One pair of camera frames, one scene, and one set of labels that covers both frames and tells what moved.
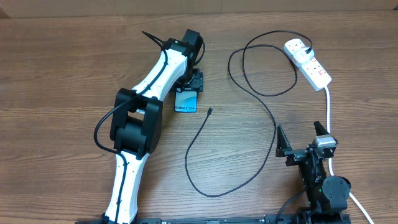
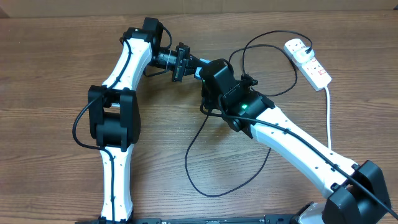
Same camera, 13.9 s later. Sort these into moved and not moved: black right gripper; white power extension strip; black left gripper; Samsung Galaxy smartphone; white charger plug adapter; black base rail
Moved: black right gripper; black left gripper; Samsung Galaxy smartphone
Not moved: black base rail; white charger plug adapter; white power extension strip
